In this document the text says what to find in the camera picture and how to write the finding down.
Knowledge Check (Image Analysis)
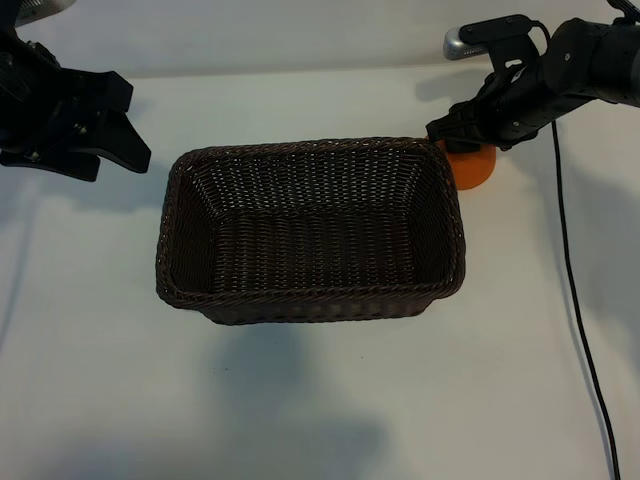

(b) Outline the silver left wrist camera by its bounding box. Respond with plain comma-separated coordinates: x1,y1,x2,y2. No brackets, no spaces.
13,0,77,27

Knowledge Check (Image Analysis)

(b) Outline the dark brown wicker basket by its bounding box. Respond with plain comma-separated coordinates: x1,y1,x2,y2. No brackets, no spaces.
154,136,467,326

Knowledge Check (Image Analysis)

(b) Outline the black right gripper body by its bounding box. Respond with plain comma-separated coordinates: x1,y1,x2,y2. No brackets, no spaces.
467,54,564,150

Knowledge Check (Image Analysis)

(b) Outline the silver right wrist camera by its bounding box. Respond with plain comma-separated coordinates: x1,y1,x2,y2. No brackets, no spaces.
443,14,534,62

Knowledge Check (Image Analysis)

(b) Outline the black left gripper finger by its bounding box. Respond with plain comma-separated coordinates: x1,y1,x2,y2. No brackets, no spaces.
94,111,153,176
0,148,103,183

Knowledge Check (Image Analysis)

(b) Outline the orange mandarin fruit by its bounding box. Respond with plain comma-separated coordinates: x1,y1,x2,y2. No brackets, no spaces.
424,135,498,193

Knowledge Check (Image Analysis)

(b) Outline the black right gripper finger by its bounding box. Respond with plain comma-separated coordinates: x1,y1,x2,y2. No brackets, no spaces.
424,101,480,144
445,140,486,156

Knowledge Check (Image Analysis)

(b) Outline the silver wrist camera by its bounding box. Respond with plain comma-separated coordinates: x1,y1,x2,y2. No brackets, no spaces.
443,14,534,62
13,0,77,27

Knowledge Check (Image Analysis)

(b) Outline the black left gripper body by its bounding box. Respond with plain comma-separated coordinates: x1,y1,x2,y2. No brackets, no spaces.
0,29,135,152

